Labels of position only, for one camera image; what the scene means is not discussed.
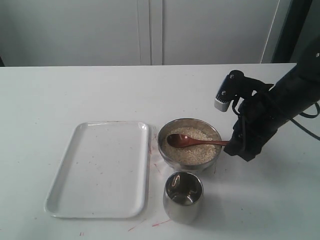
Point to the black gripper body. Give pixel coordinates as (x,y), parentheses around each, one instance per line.
(258,115)

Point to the brown wooden spoon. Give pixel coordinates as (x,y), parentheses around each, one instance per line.
(184,141)

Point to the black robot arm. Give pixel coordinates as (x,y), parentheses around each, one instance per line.
(298,89)

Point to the steel bowl of rice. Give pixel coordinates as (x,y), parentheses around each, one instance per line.
(194,159)

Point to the small steel cup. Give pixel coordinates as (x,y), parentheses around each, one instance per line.
(182,197)

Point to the white rectangular plastic tray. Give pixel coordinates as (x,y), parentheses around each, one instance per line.
(103,173)

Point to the grey cabinet doors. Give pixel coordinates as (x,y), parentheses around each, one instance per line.
(139,32)

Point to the dark vertical post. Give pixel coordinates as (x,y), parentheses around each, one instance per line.
(291,30)

